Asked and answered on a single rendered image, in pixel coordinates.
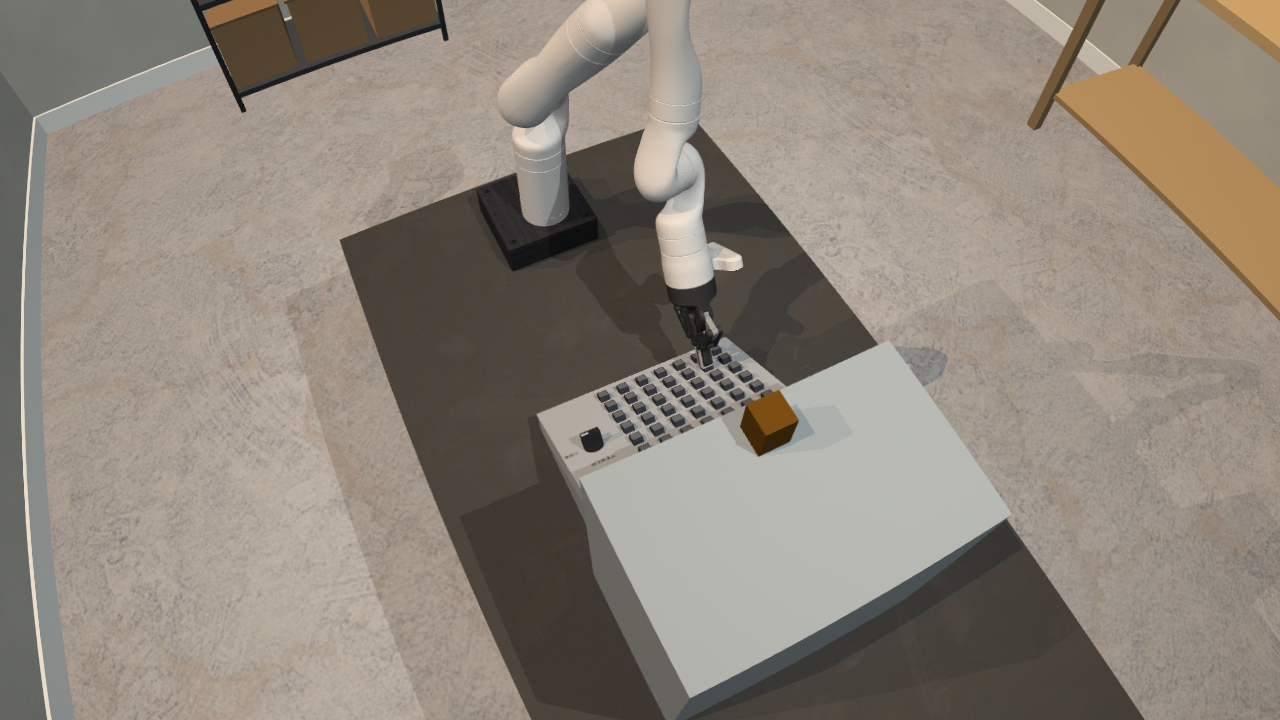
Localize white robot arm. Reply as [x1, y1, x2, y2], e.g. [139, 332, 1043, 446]
[497, 0, 742, 290]

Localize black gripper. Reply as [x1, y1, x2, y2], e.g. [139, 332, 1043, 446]
[666, 275, 723, 369]

